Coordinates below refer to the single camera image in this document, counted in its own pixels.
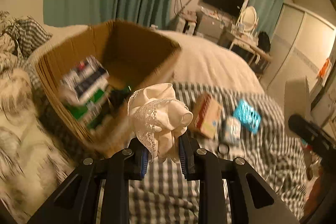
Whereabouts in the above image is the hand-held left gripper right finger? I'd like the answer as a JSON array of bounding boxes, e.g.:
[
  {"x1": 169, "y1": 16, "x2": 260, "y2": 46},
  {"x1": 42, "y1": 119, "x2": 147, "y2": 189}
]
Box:
[{"x1": 178, "y1": 132, "x2": 301, "y2": 224}]

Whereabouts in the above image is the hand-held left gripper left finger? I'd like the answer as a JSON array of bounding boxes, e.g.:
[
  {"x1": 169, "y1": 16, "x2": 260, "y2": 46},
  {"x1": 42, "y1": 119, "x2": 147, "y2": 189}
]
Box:
[{"x1": 26, "y1": 139, "x2": 150, "y2": 224}]

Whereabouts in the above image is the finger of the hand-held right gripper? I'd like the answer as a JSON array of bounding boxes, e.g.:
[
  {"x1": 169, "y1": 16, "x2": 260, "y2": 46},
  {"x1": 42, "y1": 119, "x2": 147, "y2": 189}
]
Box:
[{"x1": 288, "y1": 114, "x2": 326, "y2": 146}]

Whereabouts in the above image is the white lace cloth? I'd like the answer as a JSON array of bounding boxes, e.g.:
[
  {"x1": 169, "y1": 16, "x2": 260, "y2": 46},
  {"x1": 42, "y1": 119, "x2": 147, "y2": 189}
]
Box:
[{"x1": 128, "y1": 83, "x2": 193, "y2": 164}]

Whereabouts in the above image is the green medicine box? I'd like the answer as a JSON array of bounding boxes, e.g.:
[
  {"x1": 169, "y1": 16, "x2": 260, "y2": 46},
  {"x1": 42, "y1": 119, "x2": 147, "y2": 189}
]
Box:
[{"x1": 64, "y1": 88, "x2": 109, "y2": 128}]

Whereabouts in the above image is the brown cardboard box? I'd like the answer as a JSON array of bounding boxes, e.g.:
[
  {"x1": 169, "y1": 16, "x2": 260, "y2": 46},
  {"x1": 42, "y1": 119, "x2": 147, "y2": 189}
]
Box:
[{"x1": 34, "y1": 20, "x2": 182, "y2": 159}]

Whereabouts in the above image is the brown paper box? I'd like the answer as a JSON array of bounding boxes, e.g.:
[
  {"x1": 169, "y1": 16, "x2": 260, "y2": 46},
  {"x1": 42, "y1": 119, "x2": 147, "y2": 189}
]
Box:
[{"x1": 188, "y1": 93, "x2": 223, "y2": 139}]

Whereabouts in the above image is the grey white checked blanket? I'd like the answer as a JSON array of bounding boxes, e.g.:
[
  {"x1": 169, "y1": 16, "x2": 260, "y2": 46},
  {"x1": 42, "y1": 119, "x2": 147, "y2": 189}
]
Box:
[{"x1": 100, "y1": 82, "x2": 315, "y2": 224}]

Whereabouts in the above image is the orange hanging bag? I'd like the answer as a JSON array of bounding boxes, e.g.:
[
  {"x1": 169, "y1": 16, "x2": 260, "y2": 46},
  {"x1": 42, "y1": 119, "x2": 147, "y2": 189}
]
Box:
[{"x1": 319, "y1": 57, "x2": 332, "y2": 79}]

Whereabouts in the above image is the white louvered wardrobe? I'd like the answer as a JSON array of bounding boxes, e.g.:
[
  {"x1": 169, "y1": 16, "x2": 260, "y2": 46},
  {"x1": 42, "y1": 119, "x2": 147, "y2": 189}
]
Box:
[{"x1": 262, "y1": 2, "x2": 336, "y2": 98}]

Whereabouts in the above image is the wooden chair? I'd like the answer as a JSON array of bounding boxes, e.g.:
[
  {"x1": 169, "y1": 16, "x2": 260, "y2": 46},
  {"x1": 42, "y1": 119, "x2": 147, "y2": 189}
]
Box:
[{"x1": 247, "y1": 51, "x2": 272, "y2": 75}]

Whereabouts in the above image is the black backpack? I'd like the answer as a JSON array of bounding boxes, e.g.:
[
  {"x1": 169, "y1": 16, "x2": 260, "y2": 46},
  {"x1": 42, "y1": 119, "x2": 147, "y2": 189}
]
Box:
[{"x1": 257, "y1": 31, "x2": 271, "y2": 52}]

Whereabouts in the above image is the white quilted mattress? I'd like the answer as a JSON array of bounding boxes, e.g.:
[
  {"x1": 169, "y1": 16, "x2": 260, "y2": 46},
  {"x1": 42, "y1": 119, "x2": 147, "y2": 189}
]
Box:
[{"x1": 155, "y1": 29, "x2": 265, "y2": 95}]

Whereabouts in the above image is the black white printed packet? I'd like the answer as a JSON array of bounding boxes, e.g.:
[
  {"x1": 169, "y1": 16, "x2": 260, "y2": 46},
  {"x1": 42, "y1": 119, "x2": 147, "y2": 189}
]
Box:
[{"x1": 58, "y1": 55, "x2": 110, "y2": 106}]

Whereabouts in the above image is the white dressing table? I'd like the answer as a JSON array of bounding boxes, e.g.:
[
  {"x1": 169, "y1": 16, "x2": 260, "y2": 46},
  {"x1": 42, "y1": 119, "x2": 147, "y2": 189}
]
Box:
[{"x1": 228, "y1": 30, "x2": 272, "y2": 67}]

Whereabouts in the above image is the oval white vanity mirror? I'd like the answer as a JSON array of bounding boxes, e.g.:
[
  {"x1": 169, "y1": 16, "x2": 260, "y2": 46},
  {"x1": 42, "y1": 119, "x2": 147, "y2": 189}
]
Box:
[{"x1": 238, "y1": 6, "x2": 258, "y2": 35}]

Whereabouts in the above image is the narrow green curtain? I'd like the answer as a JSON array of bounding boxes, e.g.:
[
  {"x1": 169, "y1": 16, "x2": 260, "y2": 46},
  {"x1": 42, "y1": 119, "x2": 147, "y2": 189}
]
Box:
[{"x1": 248, "y1": 0, "x2": 286, "y2": 38}]

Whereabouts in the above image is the leaf print bedding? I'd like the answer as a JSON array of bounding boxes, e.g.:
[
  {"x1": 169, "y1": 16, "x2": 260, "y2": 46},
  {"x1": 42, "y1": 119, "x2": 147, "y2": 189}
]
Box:
[{"x1": 0, "y1": 11, "x2": 79, "y2": 216}]

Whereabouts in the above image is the grey cabinet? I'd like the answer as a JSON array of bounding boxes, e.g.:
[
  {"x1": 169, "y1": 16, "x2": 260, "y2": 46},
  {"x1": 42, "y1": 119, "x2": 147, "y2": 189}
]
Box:
[{"x1": 196, "y1": 13, "x2": 226, "y2": 42}]

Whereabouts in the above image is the small white stool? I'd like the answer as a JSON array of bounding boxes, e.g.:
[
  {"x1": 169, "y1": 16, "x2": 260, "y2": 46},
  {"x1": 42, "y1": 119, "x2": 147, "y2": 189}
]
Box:
[{"x1": 176, "y1": 13, "x2": 197, "y2": 34}]

